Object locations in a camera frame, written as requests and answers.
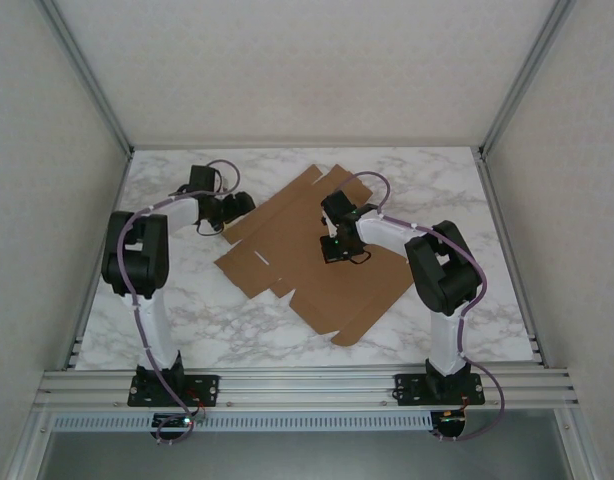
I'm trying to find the brown cardboard paper box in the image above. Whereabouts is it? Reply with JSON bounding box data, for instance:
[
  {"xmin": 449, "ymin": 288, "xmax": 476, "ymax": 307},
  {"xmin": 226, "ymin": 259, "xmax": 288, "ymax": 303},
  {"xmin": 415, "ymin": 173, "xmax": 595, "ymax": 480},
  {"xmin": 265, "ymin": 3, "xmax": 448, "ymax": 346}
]
[{"xmin": 214, "ymin": 164, "xmax": 416, "ymax": 348}]

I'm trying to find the black controller board green light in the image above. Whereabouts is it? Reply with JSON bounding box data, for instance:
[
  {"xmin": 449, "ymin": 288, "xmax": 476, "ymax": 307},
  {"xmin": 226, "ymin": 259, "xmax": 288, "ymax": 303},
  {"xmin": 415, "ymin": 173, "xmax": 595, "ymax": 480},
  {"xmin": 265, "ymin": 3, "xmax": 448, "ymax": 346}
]
[
  {"xmin": 433, "ymin": 409, "xmax": 469, "ymax": 437},
  {"xmin": 152, "ymin": 412, "xmax": 196, "ymax": 430}
]

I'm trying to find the aluminium mounting rail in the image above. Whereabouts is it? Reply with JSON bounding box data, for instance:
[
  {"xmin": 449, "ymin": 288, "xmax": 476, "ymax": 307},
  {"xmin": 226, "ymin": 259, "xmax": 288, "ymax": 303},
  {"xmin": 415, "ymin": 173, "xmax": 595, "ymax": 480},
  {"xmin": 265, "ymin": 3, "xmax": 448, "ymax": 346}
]
[{"xmin": 36, "ymin": 368, "xmax": 578, "ymax": 411}]

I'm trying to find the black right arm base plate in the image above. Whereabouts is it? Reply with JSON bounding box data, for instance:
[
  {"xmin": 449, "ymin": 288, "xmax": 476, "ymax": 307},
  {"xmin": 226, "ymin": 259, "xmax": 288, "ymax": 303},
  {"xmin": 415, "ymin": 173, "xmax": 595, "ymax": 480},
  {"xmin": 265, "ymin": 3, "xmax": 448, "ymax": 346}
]
[{"xmin": 394, "ymin": 372, "xmax": 487, "ymax": 406}]

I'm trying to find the aluminium side rail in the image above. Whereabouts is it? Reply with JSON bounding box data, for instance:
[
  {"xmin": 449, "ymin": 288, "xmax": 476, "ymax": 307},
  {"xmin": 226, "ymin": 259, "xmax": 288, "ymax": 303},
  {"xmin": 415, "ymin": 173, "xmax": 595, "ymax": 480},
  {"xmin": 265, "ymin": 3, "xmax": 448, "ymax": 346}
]
[
  {"xmin": 61, "ymin": 147, "xmax": 136, "ymax": 371},
  {"xmin": 475, "ymin": 147, "xmax": 547, "ymax": 371}
]

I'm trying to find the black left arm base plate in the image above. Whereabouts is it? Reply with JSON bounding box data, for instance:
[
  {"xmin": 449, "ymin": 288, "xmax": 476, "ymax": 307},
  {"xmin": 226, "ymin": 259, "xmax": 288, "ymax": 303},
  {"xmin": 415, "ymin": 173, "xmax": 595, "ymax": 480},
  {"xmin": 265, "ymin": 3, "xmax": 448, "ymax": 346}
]
[{"xmin": 126, "ymin": 373, "xmax": 222, "ymax": 407}]

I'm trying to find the grey slotted cable duct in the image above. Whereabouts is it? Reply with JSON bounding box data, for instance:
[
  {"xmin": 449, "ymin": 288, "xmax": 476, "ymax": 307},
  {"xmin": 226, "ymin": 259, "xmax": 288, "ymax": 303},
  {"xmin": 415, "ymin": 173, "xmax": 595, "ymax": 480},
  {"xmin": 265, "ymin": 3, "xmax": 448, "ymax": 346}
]
[{"xmin": 51, "ymin": 412, "xmax": 433, "ymax": 432}]

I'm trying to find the aluminium frame post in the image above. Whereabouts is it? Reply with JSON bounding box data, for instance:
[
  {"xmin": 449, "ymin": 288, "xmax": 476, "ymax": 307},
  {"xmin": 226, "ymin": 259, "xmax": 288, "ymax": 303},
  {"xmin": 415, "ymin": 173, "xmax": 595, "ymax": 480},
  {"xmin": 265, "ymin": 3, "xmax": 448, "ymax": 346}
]
[
  {"xmin": 478, "ymin": 0, "xmax": 578, "ymax": 161},
  {"xmin": 34, "ymin": 0, "xmax": 136, "ymax": 161}
]

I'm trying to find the aluminium frame leg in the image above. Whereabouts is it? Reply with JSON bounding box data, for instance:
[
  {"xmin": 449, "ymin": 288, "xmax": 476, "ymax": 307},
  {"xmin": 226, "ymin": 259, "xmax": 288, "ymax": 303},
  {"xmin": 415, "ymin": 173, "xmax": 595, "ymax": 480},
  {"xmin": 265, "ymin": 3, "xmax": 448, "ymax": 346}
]
[
  {"xmin": 6, "ymin": 409, "xmax": 56, "ymax": 480},
  {"xmin": 556, "ymin": 409, "xmax": 591, "ymax": 480}
]

